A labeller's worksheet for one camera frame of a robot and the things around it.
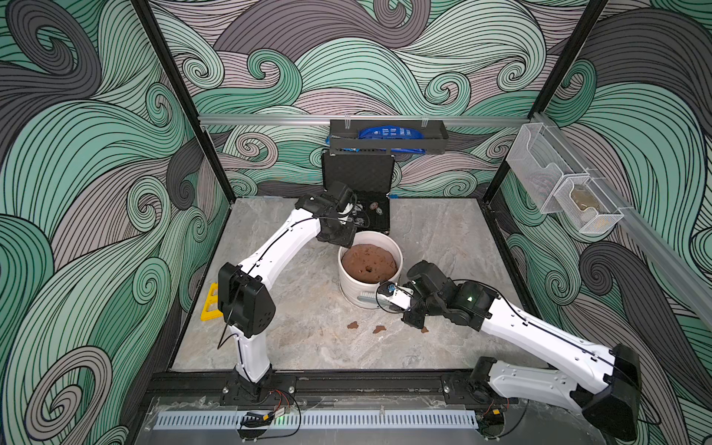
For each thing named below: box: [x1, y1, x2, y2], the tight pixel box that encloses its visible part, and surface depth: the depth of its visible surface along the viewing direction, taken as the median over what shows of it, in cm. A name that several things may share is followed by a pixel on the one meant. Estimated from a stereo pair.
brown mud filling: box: [341, 243, 399, 283], surface depth 89 cm
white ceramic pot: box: [368, 230, 404, 284], surface depth 89 cm
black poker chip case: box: [321, 152, 395, 235], surface depth 113 cm
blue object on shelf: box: [357, 125, 424, 140], surface depth 94 cm
